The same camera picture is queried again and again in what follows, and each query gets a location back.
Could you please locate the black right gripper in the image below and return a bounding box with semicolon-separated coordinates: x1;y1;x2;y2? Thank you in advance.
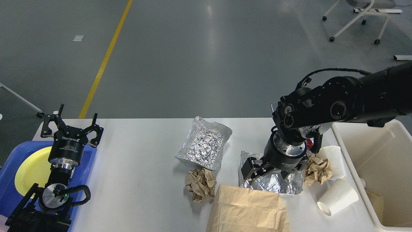
241;132;308;186

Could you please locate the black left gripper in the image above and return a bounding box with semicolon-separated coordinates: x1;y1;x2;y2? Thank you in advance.
40;104;104;169

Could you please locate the foil tray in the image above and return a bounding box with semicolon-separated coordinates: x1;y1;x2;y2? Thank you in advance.
174;116;233;171
238;151;304;196

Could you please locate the yellow-green plastic plate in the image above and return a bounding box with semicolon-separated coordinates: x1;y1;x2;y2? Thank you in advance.
14;146;52;196

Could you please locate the brown paper bag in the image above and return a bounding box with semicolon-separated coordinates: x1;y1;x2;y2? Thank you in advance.
206;184;291;232

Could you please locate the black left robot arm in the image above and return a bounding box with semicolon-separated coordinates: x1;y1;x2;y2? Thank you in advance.
5;104;104;232

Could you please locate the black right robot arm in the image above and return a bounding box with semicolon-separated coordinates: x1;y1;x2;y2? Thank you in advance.
241;61;412;184

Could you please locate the small crumpled brown paper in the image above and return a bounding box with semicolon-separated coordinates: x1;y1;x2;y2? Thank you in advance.
304;154;333;186

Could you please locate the white chair leg left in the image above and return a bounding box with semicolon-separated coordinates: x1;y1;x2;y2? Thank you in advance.
0;83;45;118

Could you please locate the crushed red soda can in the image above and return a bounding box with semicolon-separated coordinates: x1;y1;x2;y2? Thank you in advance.
305;138;314;152

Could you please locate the white paper cup lying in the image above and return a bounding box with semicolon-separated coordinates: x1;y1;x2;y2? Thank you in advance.
317;179;359;216

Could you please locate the crumpled brown paper ball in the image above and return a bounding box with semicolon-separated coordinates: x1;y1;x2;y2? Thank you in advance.
184;168;217;203

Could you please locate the blue plastic tray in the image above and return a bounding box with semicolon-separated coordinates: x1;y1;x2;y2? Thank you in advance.
1;141;96;232

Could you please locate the cream plastic bin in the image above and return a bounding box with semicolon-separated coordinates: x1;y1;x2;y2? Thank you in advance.
332;119;412;232

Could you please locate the white bar on floor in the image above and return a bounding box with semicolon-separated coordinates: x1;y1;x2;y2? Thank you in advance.
393;55;412;61

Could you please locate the white office chair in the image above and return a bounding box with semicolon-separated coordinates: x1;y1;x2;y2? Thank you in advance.
329;0;403;44

